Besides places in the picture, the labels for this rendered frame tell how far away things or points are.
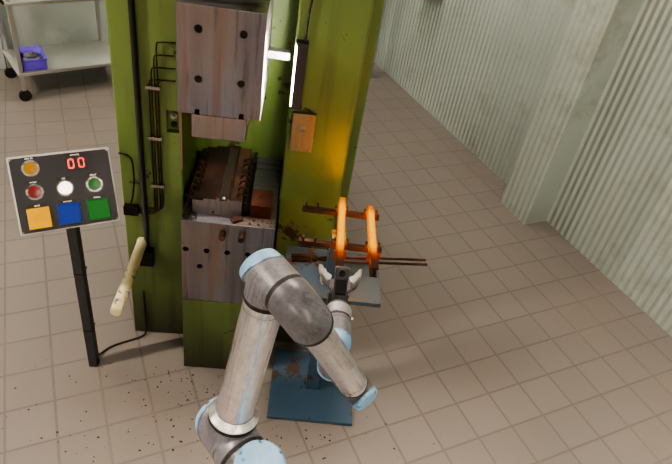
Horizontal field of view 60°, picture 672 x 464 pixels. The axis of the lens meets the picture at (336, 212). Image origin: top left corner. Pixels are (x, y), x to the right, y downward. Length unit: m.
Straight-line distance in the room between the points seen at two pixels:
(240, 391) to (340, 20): 1.30
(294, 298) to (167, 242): 1.47
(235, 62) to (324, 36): 0.34
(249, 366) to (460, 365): 1.86
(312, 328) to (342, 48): 1.16
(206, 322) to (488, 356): 1.55
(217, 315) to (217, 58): 1.21
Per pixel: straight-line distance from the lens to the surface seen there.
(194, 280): 2.64
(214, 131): 2.25
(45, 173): 2.35
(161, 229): 2.75
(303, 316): 1.40
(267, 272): 1.44
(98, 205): 2.36
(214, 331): 2.86
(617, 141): 4.15
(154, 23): 2.28
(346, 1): 2.18
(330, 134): 2.38
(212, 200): 2.43
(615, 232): 4.24
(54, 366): 3.18
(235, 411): 1.77
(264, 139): 2.80
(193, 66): 2.15
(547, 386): 3.44
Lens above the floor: 2.41
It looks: 36 degrees down
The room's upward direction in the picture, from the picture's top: 10 degrees clockwise
